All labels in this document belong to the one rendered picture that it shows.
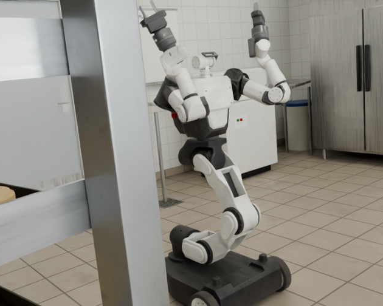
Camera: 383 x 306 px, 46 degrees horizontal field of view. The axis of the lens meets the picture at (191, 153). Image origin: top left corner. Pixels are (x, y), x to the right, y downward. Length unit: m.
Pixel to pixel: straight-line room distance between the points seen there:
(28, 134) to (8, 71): 4.42
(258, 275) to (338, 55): 3.51
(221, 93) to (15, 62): 2.06
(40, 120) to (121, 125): 4.45
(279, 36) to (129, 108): 6.65
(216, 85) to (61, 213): 2.03
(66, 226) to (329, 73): 5.35
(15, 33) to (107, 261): 0.13
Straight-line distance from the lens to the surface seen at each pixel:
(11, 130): 4.60
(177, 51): 2.01
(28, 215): 0.25
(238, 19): 6.28
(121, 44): 0.25
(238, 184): 2.35
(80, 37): 0.25
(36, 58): 0.25
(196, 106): 1.93
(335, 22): 5.51
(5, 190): 0.30
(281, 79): 2.36
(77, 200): 0.27
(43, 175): 4.75
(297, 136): 6.42
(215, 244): 2.47
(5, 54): 0.24
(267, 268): 2.54
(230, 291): 2.35
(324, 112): 5.64
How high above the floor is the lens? 1.31
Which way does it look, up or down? 11 degrees down
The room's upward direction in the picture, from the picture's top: 5 degrees counter-clockwise
